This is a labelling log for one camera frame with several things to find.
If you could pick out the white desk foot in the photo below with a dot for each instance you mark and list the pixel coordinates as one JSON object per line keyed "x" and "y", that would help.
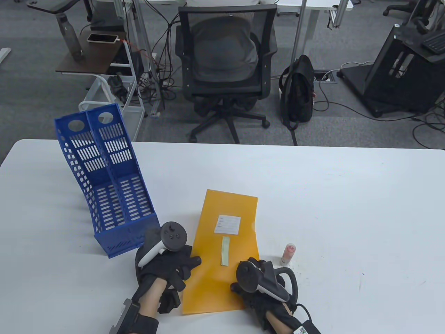
{"x": 3, "y": 54}

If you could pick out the translucent glue stick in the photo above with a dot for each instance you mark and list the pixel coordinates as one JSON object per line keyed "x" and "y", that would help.
{"x": 288, "y": 254}

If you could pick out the black right hand controller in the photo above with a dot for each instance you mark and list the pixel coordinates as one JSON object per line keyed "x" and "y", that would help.
{"x": 247, "y": 275}

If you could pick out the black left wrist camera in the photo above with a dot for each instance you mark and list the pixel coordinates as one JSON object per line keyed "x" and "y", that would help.
{"x": 135, "y": 320}

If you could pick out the black mesh office chair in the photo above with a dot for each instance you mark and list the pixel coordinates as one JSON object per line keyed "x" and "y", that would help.
{"x": 226, "y": 41}

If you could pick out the white smartphone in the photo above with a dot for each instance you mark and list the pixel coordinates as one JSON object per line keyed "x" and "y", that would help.
{"x": 102, "y": 38}

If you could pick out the white desk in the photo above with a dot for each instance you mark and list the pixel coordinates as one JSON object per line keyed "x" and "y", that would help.
{"x": 313, "y": 4}

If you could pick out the black backpack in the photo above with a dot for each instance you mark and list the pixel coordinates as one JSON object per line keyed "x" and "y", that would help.
{"x": 299, "y": 94}

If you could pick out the brown side table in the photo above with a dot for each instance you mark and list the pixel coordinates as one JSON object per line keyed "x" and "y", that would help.
{"x": 94, "y": 57}

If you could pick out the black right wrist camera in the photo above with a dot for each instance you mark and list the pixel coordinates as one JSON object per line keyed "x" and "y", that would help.
{"x": 306, "y": 327}

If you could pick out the person's right hand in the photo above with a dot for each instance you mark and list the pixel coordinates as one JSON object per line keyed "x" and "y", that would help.
{"x": 253, "y": 306}

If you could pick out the black left hand controller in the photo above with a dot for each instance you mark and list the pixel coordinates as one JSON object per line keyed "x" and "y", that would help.
{"x": 174, "y": 236}

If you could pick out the metal floor outlet box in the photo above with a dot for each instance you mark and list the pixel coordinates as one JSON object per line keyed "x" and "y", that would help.
{"x": 328, "y": 77}

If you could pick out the silver desk leg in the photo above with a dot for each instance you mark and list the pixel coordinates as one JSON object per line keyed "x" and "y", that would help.
{"x": 147, "y": 52}

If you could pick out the person's right forearm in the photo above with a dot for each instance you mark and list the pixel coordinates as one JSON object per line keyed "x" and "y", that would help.
{"x": 278, "y": 320}

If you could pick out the black hand controller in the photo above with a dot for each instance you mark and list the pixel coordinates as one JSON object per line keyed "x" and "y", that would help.
{"x": 174, "y": 236}
{"x": 247, "y": 275}

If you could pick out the dark grey water bottle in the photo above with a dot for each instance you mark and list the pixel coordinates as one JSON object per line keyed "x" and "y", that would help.
{"x": 69, "y": 38}

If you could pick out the black equipment stand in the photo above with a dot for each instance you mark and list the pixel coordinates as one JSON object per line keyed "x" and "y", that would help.
{"x": 386, "y": 80}

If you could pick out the black swivel chair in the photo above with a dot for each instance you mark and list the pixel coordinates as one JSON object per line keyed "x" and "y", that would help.
{"x": 396, "y": 8}

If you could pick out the person's left forearm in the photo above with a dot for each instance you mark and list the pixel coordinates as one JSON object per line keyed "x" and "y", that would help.
{"x": 153, "y": 297}

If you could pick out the person's left hand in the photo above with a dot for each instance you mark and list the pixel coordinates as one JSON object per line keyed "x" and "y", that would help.
{"x": 170, "y": 264}

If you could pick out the blue plastic file rack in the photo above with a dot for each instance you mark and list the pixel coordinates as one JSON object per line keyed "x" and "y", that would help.
{"x": 132, "y": 233}

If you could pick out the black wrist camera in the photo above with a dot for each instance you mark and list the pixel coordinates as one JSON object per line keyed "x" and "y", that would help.
{"x": 135, "y": 320}
{"x": 306, "y": 327}

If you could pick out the silver metal pole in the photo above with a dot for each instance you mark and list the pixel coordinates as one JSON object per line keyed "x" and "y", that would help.
{"x": 299, "y": 34}

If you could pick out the white lined label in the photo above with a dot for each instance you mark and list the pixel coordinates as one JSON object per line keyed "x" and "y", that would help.
{"x": 227, "y": 224}

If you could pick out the black keyboard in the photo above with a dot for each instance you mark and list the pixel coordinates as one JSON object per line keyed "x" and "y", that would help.
{"x": 434, "y": 43}

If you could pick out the orange L-shaped folder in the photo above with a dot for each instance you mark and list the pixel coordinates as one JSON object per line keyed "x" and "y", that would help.
{"x": 208, "y": 278}

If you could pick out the dark grey desk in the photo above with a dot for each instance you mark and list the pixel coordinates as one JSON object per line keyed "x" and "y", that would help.
{"x": 48, "y": 5}

